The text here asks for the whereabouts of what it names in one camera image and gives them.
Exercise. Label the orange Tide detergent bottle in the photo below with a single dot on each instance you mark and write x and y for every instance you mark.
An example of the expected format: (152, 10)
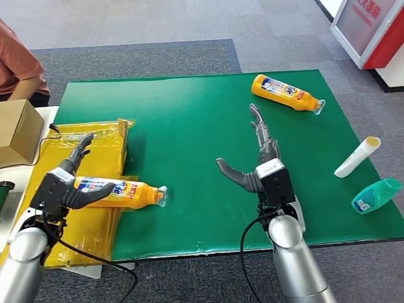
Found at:
(281, 93)
(139, 194)

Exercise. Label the white paper sheet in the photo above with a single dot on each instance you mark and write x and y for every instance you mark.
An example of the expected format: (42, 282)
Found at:
(94, 271)

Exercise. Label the dark green container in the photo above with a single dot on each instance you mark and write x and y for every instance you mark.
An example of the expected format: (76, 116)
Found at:
(4, 194)

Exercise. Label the green table mat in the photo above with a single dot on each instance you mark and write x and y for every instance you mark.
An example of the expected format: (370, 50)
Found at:
(195, 146)

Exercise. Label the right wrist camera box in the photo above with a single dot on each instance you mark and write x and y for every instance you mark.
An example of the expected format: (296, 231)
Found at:
(278, 184)

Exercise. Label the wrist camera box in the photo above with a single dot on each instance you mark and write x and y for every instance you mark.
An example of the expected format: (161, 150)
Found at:
(278, 184)
(50, 194)

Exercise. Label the red white display cabinet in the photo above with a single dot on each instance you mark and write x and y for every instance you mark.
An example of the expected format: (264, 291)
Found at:
(369, 29)

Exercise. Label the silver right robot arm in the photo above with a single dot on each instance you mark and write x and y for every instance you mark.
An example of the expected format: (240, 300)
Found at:
(293, 259)

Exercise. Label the person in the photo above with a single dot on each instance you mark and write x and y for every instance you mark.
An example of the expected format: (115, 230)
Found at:
(16, 58)

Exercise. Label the brown cardboard box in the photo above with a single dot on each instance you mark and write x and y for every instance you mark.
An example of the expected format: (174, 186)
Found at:
(17, 129)

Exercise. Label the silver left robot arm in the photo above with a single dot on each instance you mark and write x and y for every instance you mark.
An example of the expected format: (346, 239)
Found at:
(22, 259)

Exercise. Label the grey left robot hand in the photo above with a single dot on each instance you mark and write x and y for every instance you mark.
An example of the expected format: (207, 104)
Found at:
(80, 198)

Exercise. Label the white tube bottle yellow cap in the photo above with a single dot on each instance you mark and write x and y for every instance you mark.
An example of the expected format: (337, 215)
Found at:
(355, 159)

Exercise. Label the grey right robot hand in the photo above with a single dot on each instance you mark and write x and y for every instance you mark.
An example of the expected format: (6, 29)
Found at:
(266, 150)

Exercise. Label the teal plastic bottle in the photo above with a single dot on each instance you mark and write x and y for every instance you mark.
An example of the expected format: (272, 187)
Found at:
(374, 196)

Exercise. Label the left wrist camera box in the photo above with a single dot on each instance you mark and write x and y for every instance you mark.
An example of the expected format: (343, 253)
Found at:
(50, 194)

